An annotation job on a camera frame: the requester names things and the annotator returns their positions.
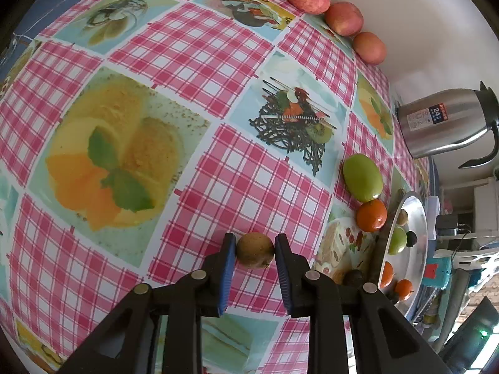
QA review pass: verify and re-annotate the round metal plate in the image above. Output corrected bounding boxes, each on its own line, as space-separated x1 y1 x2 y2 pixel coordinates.
368 191 429 320

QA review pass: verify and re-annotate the green mango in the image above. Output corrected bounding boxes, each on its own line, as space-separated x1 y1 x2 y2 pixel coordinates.
342 154 383 203

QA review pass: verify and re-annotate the white power strip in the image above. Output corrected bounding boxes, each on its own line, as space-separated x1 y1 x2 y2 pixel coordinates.
427 196 443 240

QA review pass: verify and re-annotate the orange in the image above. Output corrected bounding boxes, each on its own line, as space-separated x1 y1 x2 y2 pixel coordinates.
395 279 414 301
378 261 394 289
356 199 388 232

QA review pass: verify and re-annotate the pink checkered fruit-print tablecloth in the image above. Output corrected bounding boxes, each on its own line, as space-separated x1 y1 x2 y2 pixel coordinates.
0 0 433 374

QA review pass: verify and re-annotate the black charger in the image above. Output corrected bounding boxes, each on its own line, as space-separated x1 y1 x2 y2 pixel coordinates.
436 213 472 238

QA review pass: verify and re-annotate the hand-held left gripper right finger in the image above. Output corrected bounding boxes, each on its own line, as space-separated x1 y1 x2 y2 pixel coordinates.
275 234 441 374

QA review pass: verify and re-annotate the white lattice basket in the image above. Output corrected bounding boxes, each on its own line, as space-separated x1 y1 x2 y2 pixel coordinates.
440 237 499 293

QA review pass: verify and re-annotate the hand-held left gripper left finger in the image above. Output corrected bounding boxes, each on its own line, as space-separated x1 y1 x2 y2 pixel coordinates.
58 233 237 374

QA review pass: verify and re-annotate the white cabinet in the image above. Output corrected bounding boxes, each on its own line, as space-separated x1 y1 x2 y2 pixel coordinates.
440 177 499 219

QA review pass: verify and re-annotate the small green pear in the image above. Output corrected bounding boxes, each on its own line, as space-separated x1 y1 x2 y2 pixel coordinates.
387 226 408 255

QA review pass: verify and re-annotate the stainless steel thermos jug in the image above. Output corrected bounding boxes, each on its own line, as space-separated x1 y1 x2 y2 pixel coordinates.
395 81 499 170

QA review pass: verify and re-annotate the teal box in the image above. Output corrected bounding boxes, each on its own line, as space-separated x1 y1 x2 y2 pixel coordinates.
423 257 453 290

